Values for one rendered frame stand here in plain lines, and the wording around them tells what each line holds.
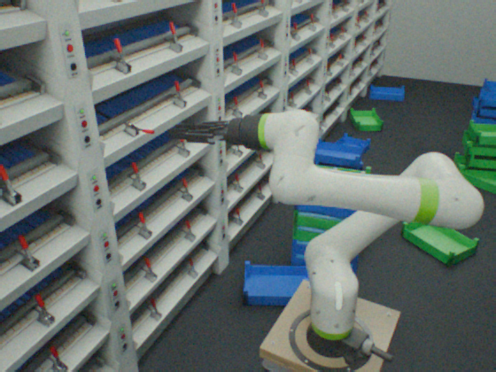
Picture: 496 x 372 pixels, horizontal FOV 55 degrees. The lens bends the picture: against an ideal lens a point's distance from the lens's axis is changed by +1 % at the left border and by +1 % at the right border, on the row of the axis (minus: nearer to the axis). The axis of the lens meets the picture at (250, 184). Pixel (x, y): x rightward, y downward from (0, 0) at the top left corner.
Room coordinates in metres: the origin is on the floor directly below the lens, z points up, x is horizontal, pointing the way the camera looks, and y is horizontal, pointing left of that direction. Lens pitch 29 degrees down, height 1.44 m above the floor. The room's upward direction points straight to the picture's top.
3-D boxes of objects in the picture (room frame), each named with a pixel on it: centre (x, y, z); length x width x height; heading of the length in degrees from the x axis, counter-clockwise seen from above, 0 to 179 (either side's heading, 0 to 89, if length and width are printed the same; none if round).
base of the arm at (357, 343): (1.00, -0.29, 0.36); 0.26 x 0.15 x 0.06; 52
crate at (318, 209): (1.83, -0.37, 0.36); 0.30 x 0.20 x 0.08; 73
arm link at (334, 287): (1.04, -0.24, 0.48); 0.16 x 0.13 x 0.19; 1
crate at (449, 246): (1.96, -0.95, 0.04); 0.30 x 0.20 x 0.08; 33
